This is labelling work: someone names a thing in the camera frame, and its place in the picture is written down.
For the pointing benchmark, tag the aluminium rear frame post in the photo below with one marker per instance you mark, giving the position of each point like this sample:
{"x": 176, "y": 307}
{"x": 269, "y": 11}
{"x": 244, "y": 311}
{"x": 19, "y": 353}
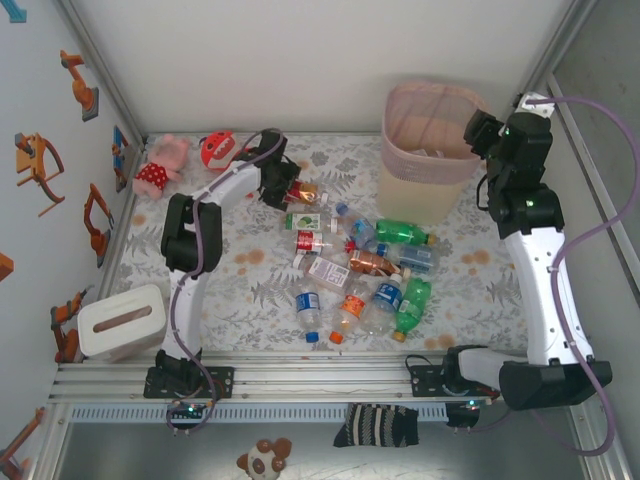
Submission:
{"x": 560, "y": 45}
{"x": 105, "y": 75}

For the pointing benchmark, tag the floral table mat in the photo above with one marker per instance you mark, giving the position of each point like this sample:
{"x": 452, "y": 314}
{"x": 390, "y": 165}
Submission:
{"x": 240, "y": 320}

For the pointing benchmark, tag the pink plush toy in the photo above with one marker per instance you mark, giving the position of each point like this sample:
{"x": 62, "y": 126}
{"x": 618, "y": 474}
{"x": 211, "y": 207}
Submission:
{"x": 160, "y": 170}

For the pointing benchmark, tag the aluminium side rail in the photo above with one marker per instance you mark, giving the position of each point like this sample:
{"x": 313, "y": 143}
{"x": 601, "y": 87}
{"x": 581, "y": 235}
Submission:
{"x": 122, "y": 215}

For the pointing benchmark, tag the red gold label bottle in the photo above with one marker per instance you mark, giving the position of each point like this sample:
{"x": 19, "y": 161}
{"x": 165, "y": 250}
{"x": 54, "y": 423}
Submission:
{"x": 306, "y": 191}

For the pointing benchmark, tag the aluminium front frame leg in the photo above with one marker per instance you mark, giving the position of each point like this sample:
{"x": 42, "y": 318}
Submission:
{"x": 590, "y": 430}
{"x": 46, "y": 475}

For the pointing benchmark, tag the pale blue label bottle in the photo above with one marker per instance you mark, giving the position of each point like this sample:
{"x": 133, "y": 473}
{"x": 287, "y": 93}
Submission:
{"x": 415, "y": 256}

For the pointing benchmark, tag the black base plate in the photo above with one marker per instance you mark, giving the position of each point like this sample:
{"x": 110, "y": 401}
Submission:
{"x": 222, "y": 382}
{"x": 425, "y": 382}

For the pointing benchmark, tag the circuit board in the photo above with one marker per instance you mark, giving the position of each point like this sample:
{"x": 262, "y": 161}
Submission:
{"x": 470, "y": 404}
{"x": 189, "y": 410}

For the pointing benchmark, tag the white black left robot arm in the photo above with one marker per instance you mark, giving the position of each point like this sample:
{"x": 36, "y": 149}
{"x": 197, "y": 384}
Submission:
{"x": 187, "y": 310}

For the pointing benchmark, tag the green white label bottle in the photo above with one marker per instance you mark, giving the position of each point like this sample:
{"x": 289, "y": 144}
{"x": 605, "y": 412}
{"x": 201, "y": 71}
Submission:
{"x": 302, "y": 221}

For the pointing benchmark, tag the red label clear bottle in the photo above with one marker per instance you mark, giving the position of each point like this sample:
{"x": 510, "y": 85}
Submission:
{"x": 312, "y": 241}

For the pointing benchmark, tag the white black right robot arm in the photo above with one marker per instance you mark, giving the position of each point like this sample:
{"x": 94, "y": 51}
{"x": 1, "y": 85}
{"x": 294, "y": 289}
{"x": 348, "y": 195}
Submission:
{"x": 540, "y": 300}

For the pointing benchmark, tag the black white striped sock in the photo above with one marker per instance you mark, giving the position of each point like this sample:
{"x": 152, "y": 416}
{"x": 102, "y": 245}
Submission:
{"x": 375, "y": 425}

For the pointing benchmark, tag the orange label bottle orange cap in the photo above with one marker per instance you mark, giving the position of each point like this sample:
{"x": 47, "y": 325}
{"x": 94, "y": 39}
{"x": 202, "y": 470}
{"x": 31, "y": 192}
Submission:
{"x": 351, "y": 305}

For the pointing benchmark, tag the green plastic bottle yellow cap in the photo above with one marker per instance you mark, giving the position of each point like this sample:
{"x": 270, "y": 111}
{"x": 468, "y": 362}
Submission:
{"x": 412, "y": 305}
{"x": 400, "y": 232}

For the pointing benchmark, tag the left circuit board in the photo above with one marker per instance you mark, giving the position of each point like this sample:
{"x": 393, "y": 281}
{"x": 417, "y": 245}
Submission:
{"x": 189, "y": 410}

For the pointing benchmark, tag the blue orange wall sticker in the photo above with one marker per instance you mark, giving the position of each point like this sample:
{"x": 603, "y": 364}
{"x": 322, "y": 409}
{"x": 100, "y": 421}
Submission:
{"x": 120, "y": 157}

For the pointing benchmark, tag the right circuit board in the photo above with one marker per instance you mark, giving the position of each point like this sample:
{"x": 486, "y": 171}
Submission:
{"x": 470, "y": 404}

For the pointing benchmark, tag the colourful blue label bottle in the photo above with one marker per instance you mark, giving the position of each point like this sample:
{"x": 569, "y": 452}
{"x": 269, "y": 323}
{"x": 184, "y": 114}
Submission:
{"x": 360, "y": 227}

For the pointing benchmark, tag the red monster plush toy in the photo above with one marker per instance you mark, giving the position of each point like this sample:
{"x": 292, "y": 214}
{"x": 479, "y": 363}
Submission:
{"x": 220, "y": 150}

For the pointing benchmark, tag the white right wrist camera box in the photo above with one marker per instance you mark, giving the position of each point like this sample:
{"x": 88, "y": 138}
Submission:
{"x": 535, "y": 104}

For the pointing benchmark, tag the blue label bottle white cap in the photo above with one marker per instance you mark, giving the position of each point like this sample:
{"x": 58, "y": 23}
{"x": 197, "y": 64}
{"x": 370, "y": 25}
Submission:
{"x": 387, "y": 294}

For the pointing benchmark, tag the pink label clear bottle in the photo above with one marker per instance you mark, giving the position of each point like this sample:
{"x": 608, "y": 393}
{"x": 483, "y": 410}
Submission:
{"x": 327, "y": 272}

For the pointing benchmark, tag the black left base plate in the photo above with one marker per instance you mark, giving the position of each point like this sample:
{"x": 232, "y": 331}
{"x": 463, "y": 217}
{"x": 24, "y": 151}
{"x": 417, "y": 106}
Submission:
{"x": 222, "y": 382}

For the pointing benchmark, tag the grey window frame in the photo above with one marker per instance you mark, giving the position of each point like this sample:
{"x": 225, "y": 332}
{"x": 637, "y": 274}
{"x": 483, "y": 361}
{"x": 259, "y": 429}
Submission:
{"x": 591, "y": 180}

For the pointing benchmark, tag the brown white plush toy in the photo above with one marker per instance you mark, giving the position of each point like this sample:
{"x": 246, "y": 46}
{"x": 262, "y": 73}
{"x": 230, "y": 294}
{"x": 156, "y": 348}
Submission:
{"x": 260, "y": 462}

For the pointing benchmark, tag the small orange wall sticker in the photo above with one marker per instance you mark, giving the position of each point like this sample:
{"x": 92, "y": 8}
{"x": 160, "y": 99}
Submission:
{"x": 5, "y": 267}

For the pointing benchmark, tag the copper brown plastic bottle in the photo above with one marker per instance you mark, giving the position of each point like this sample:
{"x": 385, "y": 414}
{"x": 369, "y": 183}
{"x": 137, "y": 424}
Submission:
{"x": 372, "y": 262}

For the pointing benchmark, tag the orange grey gripper wall sticker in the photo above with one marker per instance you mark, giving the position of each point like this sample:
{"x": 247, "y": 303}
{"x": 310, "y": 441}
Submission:
{"x": 35, "y": 160}

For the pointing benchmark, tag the aluminium front rail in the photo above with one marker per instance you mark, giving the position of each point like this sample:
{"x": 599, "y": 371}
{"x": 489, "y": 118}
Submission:
{"x": 325, "y": 380}

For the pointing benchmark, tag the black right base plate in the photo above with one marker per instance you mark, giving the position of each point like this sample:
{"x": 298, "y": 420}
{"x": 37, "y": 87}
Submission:
{"x": 425, "y": 382}

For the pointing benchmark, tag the beige bin pink mesh liner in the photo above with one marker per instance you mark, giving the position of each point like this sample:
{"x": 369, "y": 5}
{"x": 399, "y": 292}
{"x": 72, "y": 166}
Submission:
{"x": 415, "y": 195}

